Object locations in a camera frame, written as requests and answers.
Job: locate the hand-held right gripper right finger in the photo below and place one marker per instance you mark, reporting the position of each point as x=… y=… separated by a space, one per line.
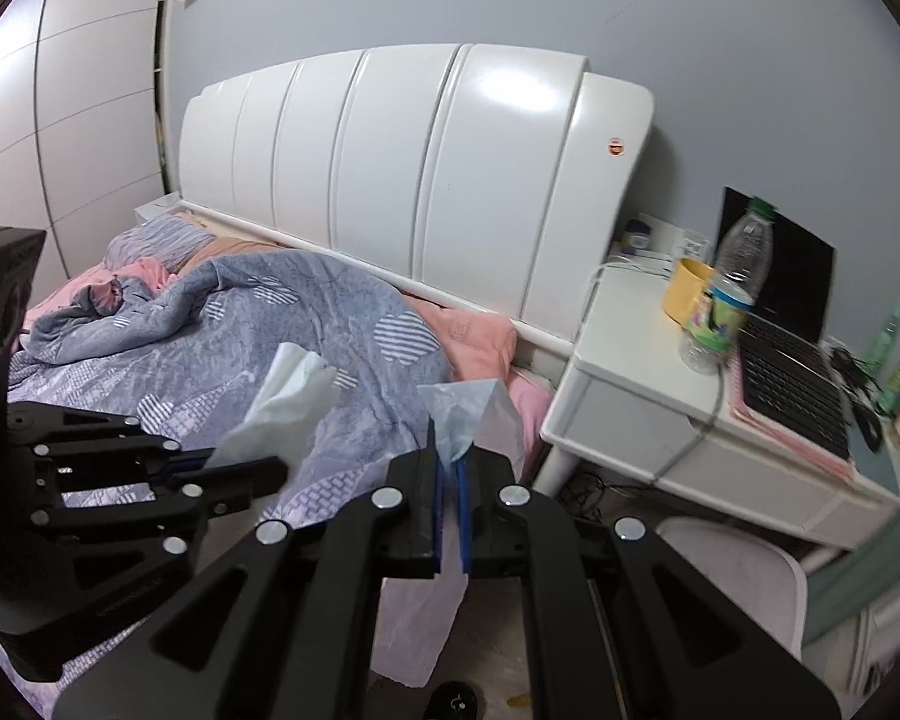
x=463 y=517

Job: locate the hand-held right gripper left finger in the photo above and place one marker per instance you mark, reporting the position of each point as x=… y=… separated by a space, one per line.
x=438 y=510

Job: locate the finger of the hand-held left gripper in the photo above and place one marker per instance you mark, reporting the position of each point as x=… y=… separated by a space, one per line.
x=105 y=435
x=232 y=480

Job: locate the white paper tissue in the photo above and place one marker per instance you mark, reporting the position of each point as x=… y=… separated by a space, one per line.
x=292 y=405

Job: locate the translucent white plastic bag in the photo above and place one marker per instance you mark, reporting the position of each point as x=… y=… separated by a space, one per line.
x=465 y=412

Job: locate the pink bed sheet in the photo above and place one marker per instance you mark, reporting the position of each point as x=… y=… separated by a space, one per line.
x=529 y=409

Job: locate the grey patterned blanket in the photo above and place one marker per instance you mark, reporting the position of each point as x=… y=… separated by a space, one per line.
x=232 y=330

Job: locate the pink crumpled cloth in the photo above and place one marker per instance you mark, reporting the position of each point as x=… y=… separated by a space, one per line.
x=146 y=271

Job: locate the grey striped pillow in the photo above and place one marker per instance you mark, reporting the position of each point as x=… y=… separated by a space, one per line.
x=157 y=240

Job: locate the pink quilt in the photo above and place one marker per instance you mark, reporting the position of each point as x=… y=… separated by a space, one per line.
x=465 y=330

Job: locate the white bedside table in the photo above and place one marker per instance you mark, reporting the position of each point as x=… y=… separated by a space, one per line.
x=159 y=206

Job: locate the white wardrobe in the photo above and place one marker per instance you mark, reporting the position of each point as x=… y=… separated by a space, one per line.
x=82 y=127

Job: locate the tan pillow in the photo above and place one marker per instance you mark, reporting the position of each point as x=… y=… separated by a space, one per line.
x=229 y=249

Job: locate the white desk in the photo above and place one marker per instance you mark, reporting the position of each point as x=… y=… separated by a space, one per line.
x=630 y=360

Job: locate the white chair wooden legs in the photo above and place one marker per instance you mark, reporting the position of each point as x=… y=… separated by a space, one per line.
x=735 y=577

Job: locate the yellow cup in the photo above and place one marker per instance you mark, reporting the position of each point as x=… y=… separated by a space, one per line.
x=686 y=292

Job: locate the white jar blue lid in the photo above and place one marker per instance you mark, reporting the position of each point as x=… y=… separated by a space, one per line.
x=635 y=234

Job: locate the pink laptop sleeve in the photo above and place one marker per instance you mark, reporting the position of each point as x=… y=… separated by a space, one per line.
x=787 y=439

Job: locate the white bed headboard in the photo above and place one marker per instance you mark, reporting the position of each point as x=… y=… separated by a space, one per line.
x=420 y=165

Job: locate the clear plastic bottle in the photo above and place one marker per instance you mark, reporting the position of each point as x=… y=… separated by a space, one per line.
x=735 y=262

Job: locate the green curtain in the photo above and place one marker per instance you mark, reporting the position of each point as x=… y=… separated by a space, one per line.
x=844 y=589

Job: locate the black laptop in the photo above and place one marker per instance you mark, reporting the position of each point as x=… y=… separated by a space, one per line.
x=795 y=270

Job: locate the black computer mouse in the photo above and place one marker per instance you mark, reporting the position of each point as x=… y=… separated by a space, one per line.
x=868 y=427

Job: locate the blue-grey mouse pad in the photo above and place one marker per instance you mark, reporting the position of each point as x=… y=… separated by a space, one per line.
x=889 y=459

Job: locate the white wall socket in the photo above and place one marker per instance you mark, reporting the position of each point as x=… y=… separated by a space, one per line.
x=694 y=244

